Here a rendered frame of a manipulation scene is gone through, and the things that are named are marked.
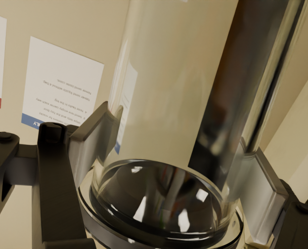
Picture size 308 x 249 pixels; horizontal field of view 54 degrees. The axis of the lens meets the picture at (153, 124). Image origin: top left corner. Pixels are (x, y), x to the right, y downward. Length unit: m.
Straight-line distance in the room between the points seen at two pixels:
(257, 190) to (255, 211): 0.01
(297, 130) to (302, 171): 0.06
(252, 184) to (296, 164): 0.19
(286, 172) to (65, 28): 0.63
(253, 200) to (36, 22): 0.77
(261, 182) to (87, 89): 0.71
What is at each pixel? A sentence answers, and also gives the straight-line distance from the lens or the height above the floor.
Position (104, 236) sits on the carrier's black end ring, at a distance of 0.16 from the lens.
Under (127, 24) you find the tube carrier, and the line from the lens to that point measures 0.16.
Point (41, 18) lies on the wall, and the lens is 0.85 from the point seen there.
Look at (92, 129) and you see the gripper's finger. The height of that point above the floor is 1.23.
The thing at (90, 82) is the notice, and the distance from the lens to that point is 0.83.
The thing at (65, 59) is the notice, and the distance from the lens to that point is 0.84.
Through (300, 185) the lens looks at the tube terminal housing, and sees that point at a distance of 0.37.
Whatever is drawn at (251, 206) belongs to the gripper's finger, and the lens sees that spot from 0.17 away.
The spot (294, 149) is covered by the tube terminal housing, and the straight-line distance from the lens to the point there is 0.38.
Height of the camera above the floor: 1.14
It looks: 28 degrees up
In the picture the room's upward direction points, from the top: 160 degrees counter-clockwise
